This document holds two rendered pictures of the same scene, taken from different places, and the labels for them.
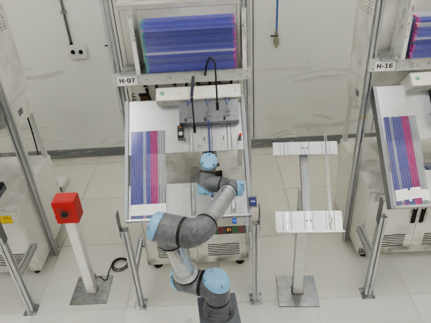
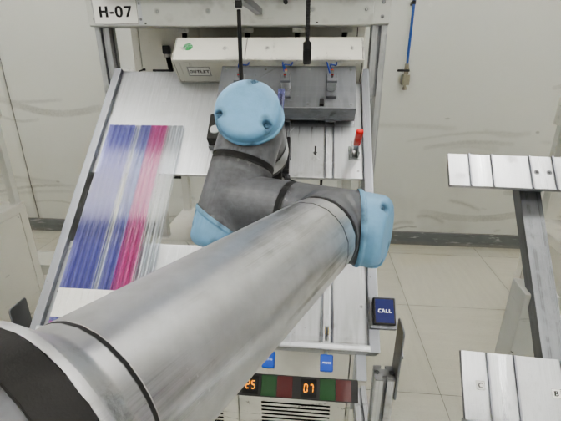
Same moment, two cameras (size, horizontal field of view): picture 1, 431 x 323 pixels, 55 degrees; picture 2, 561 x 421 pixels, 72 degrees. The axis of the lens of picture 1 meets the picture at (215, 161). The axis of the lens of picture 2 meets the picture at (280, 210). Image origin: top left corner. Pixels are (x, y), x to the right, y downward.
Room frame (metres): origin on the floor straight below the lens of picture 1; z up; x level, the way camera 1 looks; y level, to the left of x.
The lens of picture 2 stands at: (1.16, -0.04, 1.24)
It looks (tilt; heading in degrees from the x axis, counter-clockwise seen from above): 21 degrees down; 4
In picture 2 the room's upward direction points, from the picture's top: straight up
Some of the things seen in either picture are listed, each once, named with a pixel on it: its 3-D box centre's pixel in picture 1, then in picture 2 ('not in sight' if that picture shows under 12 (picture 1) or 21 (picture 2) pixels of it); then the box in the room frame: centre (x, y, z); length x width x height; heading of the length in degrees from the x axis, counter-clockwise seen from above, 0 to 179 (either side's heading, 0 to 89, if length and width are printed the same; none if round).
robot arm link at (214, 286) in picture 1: (215, 285); not in sight; (1.28, 0.04, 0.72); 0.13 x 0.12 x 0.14; 68
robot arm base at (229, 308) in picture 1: (217, 303); not in sight; (1.28, 0.03, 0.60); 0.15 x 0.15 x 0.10
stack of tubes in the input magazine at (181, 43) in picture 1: (190, 43); not in sight; (2.27, 0.10, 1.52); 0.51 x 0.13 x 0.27; 89
